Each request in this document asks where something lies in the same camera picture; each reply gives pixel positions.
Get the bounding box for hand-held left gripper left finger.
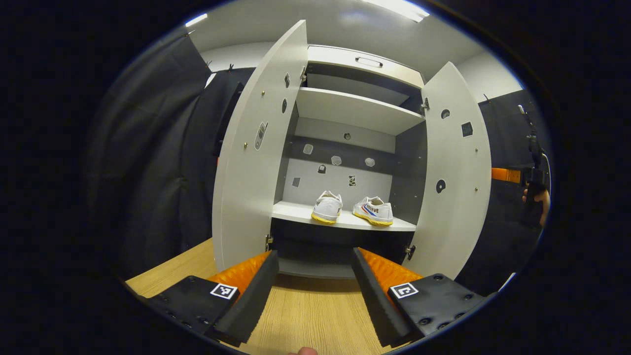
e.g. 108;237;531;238
136;249;280;348

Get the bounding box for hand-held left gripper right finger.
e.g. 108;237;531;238
351;247;489;348

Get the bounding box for white cabinet door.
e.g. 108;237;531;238
212;20;309;273
403;61;492;281

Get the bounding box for white canvas shoe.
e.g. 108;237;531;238
311;190;344;225
352;196;394;227

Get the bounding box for white shoe cabinet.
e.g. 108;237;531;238
270;44;428;281

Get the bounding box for black backdrop cloth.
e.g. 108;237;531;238
86;35;550;296

